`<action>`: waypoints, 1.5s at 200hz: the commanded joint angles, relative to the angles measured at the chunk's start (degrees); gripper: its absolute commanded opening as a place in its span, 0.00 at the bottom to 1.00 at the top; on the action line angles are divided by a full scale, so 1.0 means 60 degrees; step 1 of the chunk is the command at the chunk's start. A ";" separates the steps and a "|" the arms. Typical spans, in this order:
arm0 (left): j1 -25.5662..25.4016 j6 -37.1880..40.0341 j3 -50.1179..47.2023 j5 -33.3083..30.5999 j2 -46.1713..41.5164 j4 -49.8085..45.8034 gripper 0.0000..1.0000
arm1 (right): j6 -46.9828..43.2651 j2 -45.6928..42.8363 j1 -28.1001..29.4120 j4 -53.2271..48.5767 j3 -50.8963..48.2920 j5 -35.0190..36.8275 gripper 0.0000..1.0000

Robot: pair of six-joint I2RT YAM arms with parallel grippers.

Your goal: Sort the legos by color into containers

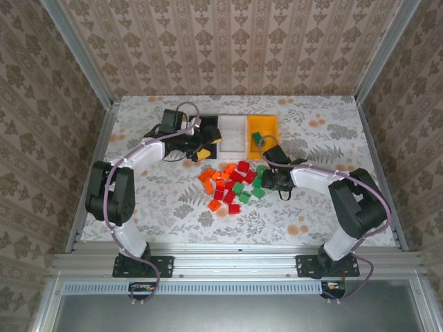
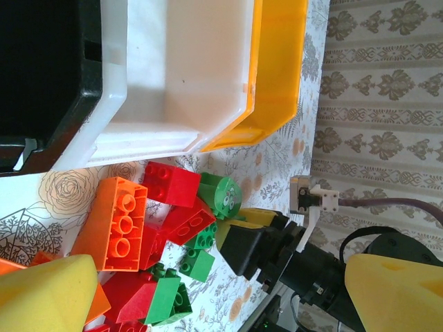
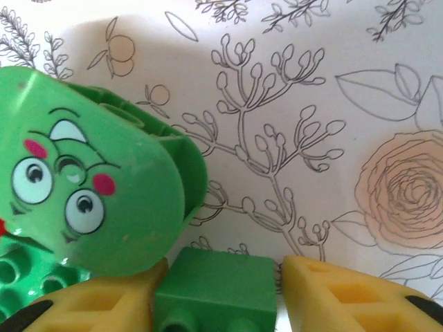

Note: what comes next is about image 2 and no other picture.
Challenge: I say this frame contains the large orange lego brick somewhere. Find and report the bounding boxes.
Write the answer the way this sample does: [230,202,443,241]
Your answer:
[71,176,149,273]

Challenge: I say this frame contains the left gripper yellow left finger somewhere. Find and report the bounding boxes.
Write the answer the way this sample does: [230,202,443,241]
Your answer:
[0,254,98,332]

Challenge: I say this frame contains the black plastic bin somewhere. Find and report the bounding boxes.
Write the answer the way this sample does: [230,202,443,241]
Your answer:
[0,0,105,174]

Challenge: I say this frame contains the red sloped lego brick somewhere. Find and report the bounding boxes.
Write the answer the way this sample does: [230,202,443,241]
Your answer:
[101,271,160,324]

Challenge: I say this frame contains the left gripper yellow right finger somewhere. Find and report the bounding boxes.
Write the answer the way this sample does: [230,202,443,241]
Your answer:
[345,255,443,332]

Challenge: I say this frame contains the yellow plastic bin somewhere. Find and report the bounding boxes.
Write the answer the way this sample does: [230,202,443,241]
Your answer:
[199,0,309,153]

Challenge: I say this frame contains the small green lego brick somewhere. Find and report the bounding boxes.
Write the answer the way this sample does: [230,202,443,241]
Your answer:
[184,222,219,250]

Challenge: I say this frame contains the red rectangular lego brick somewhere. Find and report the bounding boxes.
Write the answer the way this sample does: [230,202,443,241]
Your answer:
[162,199,216,246]

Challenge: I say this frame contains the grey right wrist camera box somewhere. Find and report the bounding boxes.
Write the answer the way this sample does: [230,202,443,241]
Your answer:
[289,175,314,212]

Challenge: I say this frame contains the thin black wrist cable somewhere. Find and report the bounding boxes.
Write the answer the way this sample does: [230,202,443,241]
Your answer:
[338,226,385,259]

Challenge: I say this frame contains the floral patterned tablecloth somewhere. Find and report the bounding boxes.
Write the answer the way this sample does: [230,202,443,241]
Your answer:
[0,0,333,332]

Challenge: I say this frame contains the red square lego brick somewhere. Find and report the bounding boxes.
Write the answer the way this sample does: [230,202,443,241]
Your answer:
[142,160,202,209]

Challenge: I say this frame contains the white plastic bin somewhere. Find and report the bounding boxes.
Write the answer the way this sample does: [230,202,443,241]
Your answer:
[51,0,257,172]

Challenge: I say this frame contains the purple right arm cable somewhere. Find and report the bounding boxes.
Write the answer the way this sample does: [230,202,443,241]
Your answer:
[337,196,443,222]

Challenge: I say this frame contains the green cylinder lego with face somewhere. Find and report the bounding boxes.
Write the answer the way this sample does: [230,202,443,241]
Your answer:
[197,172,243,221]

